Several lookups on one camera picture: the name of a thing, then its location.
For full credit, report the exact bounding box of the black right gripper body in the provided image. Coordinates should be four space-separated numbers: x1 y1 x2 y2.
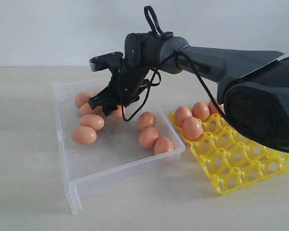
88 64 145 109

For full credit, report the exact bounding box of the clear plastic tray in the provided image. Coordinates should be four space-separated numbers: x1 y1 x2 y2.
52 79 185 214

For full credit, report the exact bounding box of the yellow plastic egg tray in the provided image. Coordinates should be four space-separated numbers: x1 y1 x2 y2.
180 114 289 194

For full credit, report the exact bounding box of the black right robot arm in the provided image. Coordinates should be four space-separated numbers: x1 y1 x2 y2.
88 32 289 153

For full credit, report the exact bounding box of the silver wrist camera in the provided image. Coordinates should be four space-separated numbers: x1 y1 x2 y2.
90 51 123 73

